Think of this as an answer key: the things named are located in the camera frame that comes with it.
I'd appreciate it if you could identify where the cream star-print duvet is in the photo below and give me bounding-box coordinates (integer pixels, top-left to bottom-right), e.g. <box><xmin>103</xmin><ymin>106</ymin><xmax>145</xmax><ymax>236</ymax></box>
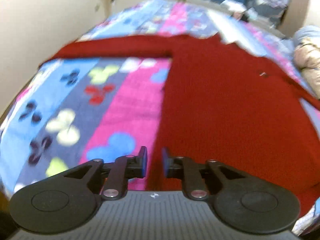
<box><xmin>293</xmin><ymin>37</ymin><xmax>320</xmax><ymax>99</ymax></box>

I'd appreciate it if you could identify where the white clothes pile on sill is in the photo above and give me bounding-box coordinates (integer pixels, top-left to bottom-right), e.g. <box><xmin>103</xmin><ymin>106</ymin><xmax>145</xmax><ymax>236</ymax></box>
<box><xmin>220</xmin><ymin>0</ymin><xmax>247</xmax><ymax>12</ymax></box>

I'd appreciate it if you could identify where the dark bag on sill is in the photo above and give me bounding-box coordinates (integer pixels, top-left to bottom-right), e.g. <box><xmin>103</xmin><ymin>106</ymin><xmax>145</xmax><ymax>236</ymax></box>
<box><xmin>231</xmin><ymin>11</ymin><xmax>250</xmax><ymax>23</ymax></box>

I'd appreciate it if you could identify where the clear plastic storage bin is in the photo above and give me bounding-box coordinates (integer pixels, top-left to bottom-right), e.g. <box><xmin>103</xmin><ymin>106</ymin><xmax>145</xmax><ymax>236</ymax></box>
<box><xmin>245</xmin><ymin>0</ymin><xmax>290</xmax><ymax>27</ymax></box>

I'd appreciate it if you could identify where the grey blue pillow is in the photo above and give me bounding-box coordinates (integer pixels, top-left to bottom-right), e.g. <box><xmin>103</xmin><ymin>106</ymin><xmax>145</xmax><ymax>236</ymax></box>
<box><xmin>292</xmin><ymin>25</ymin><xmax>320</xmax><ymax>47</ymax></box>

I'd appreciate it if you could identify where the red knit sweater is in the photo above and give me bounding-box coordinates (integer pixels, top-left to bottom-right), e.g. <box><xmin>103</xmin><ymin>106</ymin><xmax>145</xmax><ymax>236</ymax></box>
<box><xmin>55</xmin><ymin>35</ymin><xmax>319</xmax><ymax>215</ymax></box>

